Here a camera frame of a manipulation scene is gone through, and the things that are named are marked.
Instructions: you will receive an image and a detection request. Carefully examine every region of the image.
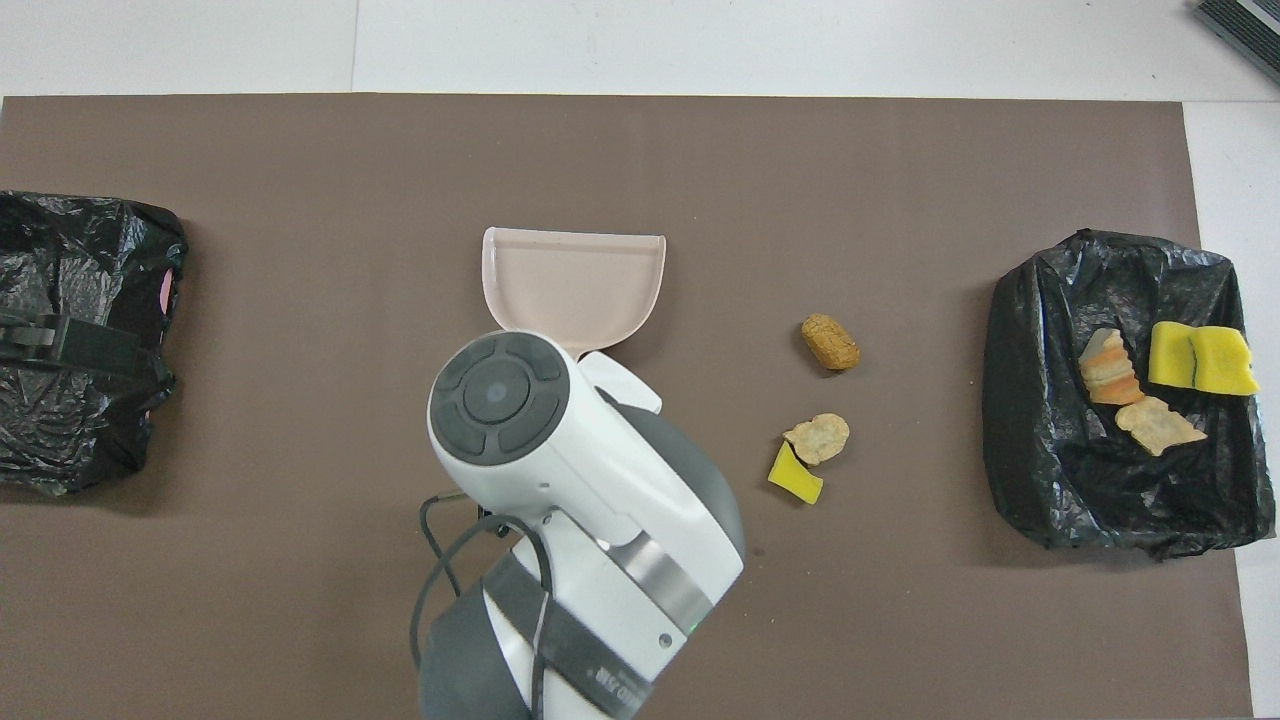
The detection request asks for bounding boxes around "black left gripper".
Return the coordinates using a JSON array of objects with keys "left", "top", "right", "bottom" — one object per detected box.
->
[{"left": 0, "top": 312, "right": 153, "bottom": 381}]

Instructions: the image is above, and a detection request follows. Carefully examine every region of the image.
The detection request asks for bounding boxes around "beige plastic dustpan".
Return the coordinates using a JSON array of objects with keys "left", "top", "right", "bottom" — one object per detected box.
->
[{"left": 482, "top": 226, "right": 668, "bottom": 358}]

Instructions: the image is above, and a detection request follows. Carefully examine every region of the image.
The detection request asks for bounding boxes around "small yellow sponge wedge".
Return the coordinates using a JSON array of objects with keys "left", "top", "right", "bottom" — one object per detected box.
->
[{"left": 767, "top": 441, "right": 825, "bottom": 505}]

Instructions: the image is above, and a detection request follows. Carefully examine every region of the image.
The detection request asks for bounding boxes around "round beige bread piece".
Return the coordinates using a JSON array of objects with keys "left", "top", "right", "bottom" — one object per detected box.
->
[{"left": 782, "top": 413, "right": 851, "bottom": 468}]

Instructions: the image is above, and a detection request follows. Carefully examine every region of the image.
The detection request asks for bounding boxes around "brown bread roll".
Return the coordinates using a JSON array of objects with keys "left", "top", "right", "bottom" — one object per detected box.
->
[{"left": 801, "top": 314, "right": 862, "bottom": 372}]

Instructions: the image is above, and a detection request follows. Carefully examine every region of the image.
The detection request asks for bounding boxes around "beige bread chunk orange crust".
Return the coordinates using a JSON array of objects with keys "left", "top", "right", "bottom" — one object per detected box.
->
[{"left": 1078, "top": 327, "right": 1147, "bottom": 407}]

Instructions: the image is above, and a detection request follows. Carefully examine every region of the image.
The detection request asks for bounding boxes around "notched yellow sponge chunk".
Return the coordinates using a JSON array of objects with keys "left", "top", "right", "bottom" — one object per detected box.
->
[{"left": 1147, "top": 320, "right": 1198, "bottom": 389}]

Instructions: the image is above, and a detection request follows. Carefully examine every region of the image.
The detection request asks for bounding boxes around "rounded yellow sponge chunk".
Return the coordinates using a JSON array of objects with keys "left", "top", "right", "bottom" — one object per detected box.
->
[{"left": 1190, "top": 325, "right": 1260, "bottom": 397}]

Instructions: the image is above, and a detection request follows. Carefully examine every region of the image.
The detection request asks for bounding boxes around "black bin bag pink spot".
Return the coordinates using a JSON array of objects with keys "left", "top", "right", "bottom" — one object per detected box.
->
[{"left": 0, "top": 190, "right": 189, "bottom": 498}]

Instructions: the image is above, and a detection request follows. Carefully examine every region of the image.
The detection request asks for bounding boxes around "brown table mat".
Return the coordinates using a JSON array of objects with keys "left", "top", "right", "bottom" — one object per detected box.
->
[{"left": 0, "top": 93, "right": 1251, "bottom": 720}]

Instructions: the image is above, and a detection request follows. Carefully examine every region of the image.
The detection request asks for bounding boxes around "grey vent grille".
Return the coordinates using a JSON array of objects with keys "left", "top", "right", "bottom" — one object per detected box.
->
[{"left": 1190, "top": 0, "right": 1280, "bottom": 56}]

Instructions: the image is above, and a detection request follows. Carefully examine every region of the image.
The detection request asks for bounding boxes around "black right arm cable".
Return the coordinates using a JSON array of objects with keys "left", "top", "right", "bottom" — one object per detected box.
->
[{"left": 408, "top": 490, "right": 556, "bottom": 720}]

